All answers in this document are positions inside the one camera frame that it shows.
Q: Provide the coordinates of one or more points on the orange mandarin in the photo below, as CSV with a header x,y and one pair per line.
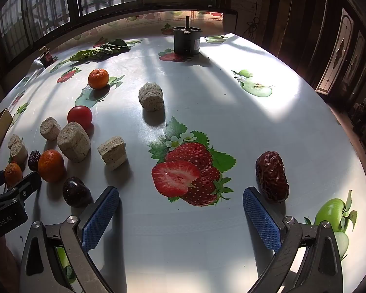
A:
x,y
51,165
98,78
13,174

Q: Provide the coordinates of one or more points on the large beige fibrous cylinder chunk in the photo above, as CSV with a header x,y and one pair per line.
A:
x,y
73,142

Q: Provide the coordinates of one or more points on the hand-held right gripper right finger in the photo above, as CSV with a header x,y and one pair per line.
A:
x,y
260,222

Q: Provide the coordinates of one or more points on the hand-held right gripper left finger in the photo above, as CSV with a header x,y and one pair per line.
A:
x,y
100,219

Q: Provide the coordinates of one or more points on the barred window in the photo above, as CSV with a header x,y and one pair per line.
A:
x,y
73,3

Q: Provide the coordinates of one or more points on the red cherry tomato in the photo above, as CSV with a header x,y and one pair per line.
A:
x,y
80,116

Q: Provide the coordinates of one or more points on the fruit print tablecloth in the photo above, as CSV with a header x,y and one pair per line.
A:
x,y
201,97

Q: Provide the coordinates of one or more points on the dried red date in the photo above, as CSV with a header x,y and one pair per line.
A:
x,y
272,177
34,160

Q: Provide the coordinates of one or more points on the dark purple plum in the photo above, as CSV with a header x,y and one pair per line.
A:
x,y
77,191

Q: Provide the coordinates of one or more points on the green spinach leaves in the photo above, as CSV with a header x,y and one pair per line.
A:
x,y
102,52

